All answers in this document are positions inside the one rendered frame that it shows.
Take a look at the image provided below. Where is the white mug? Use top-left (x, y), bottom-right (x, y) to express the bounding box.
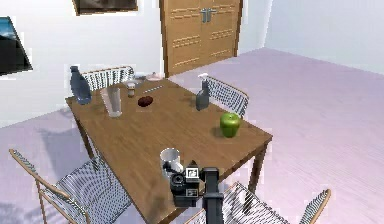
top-left (159, 147), bottom-right (185, 181)

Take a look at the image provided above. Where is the brown wooden double door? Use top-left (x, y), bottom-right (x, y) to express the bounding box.
top-left (158, 0), bottom-right (244, 79)

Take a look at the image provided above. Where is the blue bottle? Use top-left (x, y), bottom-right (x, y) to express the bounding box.
top-left (69, 65), bottom-right (93, 106)

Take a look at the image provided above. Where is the dark brown framed picture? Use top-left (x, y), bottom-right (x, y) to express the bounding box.
top-left (71, 0), bottom-right (139, 17)

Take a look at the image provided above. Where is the dark brown potato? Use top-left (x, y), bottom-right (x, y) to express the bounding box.
top-left (137, 95), bottom-right (155, 109)

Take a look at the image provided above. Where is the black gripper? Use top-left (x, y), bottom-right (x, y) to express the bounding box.
top-left (162, 161), bottom-right (188, 208)

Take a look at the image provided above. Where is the pale pink bowl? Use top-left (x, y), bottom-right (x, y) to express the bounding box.
top-left (145, 72), bottom-right (165, 82)

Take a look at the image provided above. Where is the brown wooden table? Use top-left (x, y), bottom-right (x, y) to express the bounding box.
top-left (65, 77), bottom-right (274, 224)

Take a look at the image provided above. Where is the green apple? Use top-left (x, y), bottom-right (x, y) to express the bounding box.
top-left (219, 112), bottom-right (242, 139)

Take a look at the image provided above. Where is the grey spray bottle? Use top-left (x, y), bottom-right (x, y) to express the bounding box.
top-left (195, 72), bottom-right (211, 112)

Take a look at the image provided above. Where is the grey pen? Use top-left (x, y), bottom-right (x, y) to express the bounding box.
top-left (142, 85), bottom-right (165, 95)

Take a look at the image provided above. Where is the wire mesh chair wooden frame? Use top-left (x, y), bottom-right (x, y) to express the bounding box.
top-left (205, 75), bottom-right (250, 120)
top-left (182, 181), bottom-right (333, 224)
top-left (80, 65), bottom-right (136, 93)
top-left (8, 148), bottom-right (133, 224)

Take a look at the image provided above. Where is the clear drinking glass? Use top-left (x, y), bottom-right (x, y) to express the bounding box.
top-left (100, 86), bottom-right (123, 119)

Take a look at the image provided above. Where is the black framed sky picture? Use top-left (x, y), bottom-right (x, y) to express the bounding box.
top-left (0, 16), bottom-right (34, 77)

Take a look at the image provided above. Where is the small shaker with brown lid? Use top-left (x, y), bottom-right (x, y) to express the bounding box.
top-left (126, 82), bottom-right (137, 99)

